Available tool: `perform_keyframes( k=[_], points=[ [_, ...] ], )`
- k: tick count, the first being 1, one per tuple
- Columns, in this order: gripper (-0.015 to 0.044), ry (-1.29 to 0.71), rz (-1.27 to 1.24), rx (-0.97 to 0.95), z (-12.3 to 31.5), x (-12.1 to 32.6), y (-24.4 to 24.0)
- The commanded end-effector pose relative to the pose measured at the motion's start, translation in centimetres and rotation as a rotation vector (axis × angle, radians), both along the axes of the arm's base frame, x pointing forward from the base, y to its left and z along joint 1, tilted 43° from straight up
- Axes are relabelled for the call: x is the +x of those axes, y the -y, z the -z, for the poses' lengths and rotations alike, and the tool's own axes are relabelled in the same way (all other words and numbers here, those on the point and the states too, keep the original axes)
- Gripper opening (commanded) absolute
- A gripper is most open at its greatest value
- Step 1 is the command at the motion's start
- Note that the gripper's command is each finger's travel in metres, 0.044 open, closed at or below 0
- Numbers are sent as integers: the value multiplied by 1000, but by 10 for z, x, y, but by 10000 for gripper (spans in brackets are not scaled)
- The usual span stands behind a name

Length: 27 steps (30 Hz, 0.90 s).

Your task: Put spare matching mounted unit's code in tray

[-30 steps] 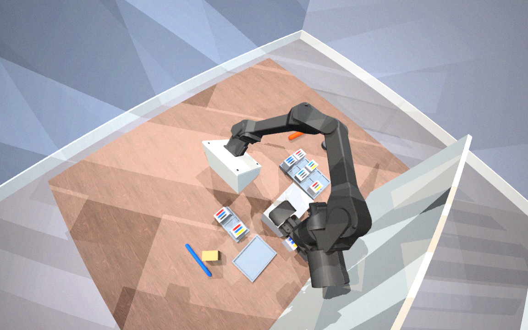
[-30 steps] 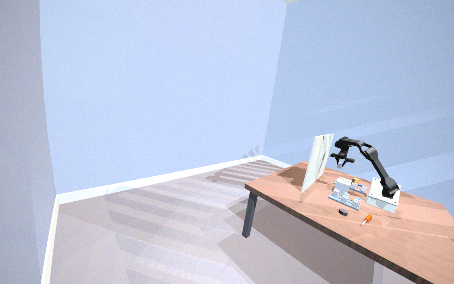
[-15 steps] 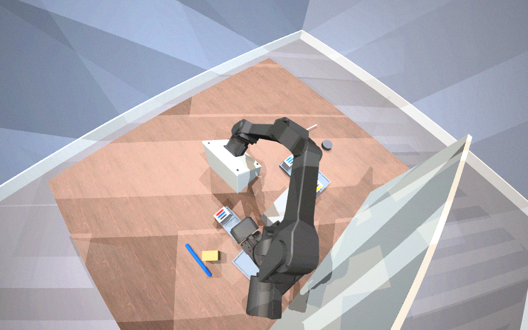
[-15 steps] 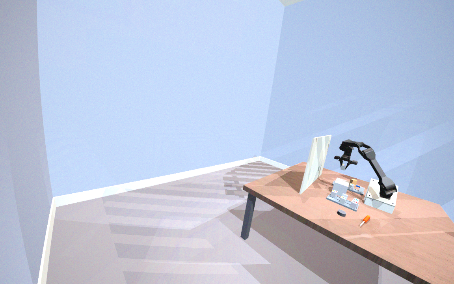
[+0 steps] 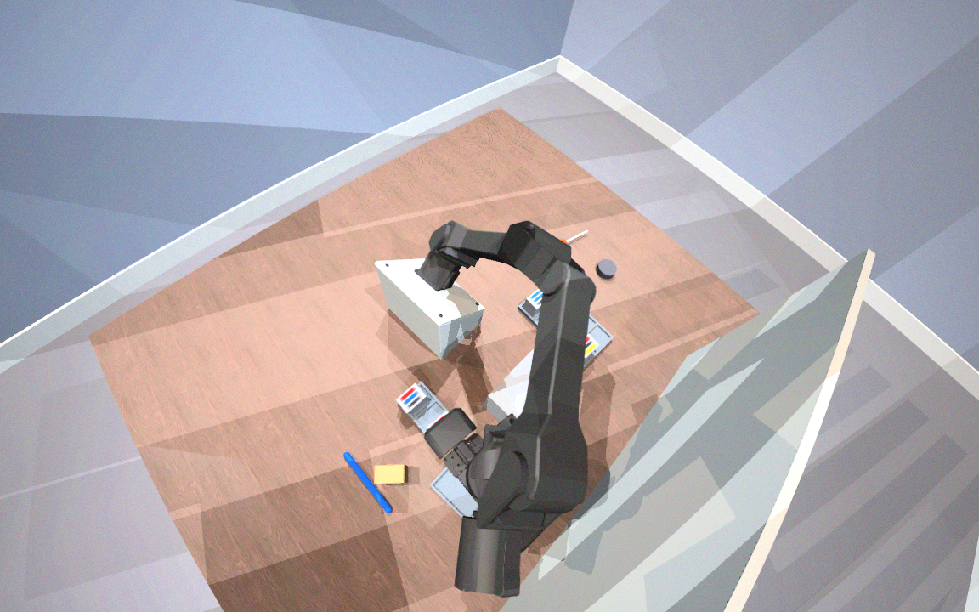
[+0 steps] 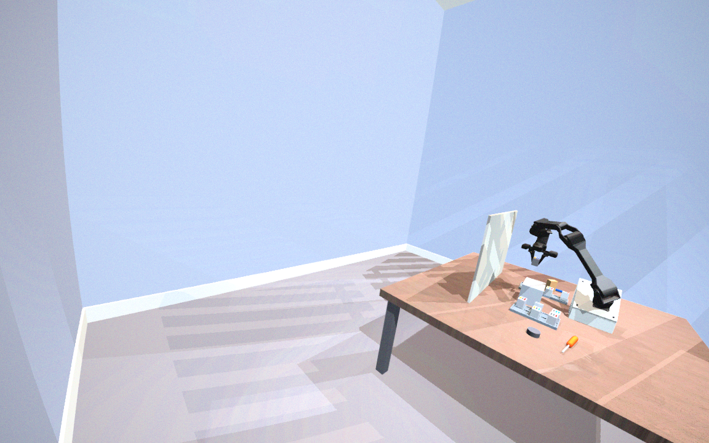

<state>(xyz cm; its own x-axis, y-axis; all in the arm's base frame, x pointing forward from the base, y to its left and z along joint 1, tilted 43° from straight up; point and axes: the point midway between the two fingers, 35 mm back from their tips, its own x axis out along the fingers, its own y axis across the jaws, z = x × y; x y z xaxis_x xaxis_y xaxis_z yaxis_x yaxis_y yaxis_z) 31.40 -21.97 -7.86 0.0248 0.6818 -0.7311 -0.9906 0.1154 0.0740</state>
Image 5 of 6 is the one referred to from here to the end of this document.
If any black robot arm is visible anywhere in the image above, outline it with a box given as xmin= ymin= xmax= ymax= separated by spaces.
xmin=414 ymin=220 xmax=597 ymax=598

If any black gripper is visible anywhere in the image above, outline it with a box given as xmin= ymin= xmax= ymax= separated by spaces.
xmin=424 ymin=408 xmax=544 ymax=552

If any blue rod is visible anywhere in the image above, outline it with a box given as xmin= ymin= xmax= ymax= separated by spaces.
xmin=343 ymin=452 xmax=392 ymax=513

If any grey short cylinder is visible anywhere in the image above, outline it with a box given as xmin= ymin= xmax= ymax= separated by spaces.
xmin=596 ymin=259 xmax=617 ymax=279

